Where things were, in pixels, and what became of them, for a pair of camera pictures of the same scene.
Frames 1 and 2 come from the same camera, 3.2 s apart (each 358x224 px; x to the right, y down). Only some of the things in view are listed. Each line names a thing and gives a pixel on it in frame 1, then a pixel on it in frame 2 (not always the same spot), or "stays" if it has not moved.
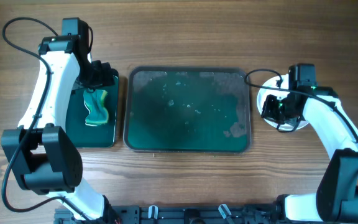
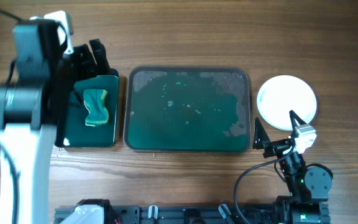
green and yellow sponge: (94, 101) stays
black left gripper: (96, 79) -> (81, 58)
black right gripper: (270, 109) -> (278, 147)
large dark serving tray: (187, 109) stays
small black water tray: (105, 135) stays
